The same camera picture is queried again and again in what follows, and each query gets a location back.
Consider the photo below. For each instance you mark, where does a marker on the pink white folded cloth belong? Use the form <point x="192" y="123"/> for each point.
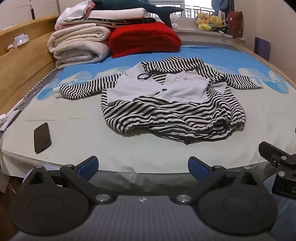
<point x="74" y="12"/>

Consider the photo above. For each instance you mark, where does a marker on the yellow bear plush toy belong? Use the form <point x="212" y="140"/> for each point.
<point x="216" y="21"/>

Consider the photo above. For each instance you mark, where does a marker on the white folded sheet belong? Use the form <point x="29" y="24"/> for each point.
<point x="115" y="14"/>

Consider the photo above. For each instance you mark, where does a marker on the tissue pack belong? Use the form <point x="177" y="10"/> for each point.
<point x="21" y="39"/>

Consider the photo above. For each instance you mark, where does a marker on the black smartphone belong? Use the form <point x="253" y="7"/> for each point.
<point x="42" y="138"/>

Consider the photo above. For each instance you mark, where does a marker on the white power strip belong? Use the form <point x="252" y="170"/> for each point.
<point x="2" y="122"/>

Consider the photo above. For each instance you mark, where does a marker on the white window ledge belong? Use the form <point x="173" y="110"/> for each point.
<point x="208" y="34"/>

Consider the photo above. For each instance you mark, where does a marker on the blue hanging cloth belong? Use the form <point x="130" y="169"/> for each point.
<point x="219" y="4"/>

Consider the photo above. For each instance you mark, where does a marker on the black white striped hooded top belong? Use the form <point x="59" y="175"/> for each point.
<point x="180" y="111"/>

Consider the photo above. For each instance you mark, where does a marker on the dark red plush bag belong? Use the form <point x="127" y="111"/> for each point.
<point x="235" y="24"/>

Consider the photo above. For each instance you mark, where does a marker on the red folded blanket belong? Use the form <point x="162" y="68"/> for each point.
<point x="143" y="39"/>

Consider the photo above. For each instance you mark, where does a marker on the dark teal shark plush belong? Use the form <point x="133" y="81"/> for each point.
<point x="150" y="9"/>

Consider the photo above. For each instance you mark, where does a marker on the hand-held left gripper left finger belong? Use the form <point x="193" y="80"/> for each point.
<point x="89" y="166"/>

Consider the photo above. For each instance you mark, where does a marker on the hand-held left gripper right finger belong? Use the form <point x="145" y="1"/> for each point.
<point x="198" y="168"/>

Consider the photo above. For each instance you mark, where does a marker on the balcony railing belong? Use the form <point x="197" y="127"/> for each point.
<point x="198" y="11"/>

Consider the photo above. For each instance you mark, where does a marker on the blue white leaf-print bedsheet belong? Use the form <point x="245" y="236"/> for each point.
<point x="81" y="139"/>

